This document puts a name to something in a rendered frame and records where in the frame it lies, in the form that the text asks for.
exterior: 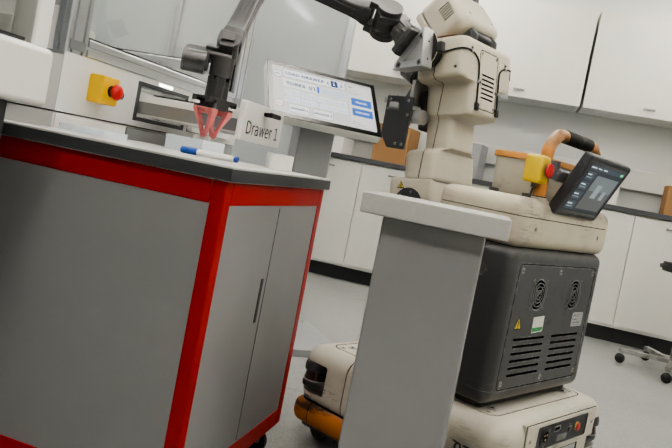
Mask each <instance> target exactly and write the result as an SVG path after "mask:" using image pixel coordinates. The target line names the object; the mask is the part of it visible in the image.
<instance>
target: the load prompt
mask: <svg viewBox="0 0 672 448"><path fill-rule="evenodd" d="M283 76H284V77H288V78H292V79H296V80H300V81H305V82H309V83H313V84H317V85H321V86H325V87H329V88H334V89H338V90H342V91H346V85H345V83H343V82H339V81H335V80H331V79H327V78H323V77H318V76H314V75H310V74H306V73H302V72H298V71H294V70H290V69H286V68H283Z"/></svg>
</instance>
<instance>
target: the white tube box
mask: <svg viewBox="0 0 672 448"><path fill-rule="evenodd" d="M181 146H187V147H192V148H197V149H201V150H206V151H211V152H216V153H221V154H223V153H224V147H225V144H221V143H216V142H211V141H206V140H201V139H196V138H190V137H185V136H180V135H175V134H170V133H167V134H166V140H165V145H164V148H168V149H173V150H178V151H180V148H181Z"/></svg>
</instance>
